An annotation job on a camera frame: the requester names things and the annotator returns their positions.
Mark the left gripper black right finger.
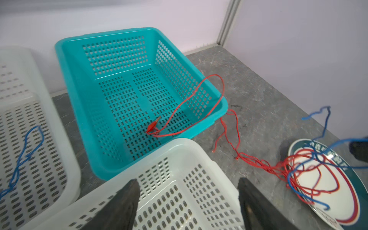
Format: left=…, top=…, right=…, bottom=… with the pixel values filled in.
left=238, top=178, right=297, bottom=230

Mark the white plastic basket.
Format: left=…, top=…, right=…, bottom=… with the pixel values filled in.
left=35, top=139, right=245, bottom=230
left=1, top=47, right=81, bottom=230

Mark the rear white plastic basket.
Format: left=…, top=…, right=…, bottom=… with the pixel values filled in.
left=1, top=47, right=81, bottom=230

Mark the teal plastic basket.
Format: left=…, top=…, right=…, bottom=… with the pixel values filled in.
left=55, top=27, right=228, bottom=180

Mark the white plate green rim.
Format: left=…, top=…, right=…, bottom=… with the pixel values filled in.
left=287, top=139, right=368, bottom=230

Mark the red cable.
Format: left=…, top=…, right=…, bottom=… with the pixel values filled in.
left=146, top=74, right=341, bottom=197

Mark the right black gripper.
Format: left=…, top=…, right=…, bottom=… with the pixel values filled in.
left=349, top=137, right=368, bottom=162

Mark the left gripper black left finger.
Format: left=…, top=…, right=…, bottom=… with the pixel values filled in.
left=82, top=179, right=140, bottom=230

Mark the front white plastic basket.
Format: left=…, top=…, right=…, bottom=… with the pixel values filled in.
left=35, top=139, right=245, bottom=230

